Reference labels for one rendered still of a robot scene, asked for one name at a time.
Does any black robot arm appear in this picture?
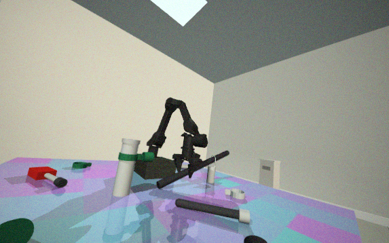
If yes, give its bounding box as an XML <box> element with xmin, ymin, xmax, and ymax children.
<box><xmin>146</xmin><ymin>97</ymin><xmax>208</xmax><ymax>158</ymax></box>

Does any black cylindrical rod with grey end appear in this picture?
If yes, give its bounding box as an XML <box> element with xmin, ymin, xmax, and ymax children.
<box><xmin>175</xmin><ymin>199</ymin><xmax>250</xmax><ymax>223</ymax></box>

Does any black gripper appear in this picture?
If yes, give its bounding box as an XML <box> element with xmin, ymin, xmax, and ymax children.
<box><xmin>172</xmin><ymin>145</ymin><xmax>202</xmax><ymax>178</ymax></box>

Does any beige cylindrical post with cap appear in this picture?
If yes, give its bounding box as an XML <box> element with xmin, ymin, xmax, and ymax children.
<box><xmin>112</xmin><ymin>138</ymin><xmax>141</xmax><ymax>197</ymax></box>

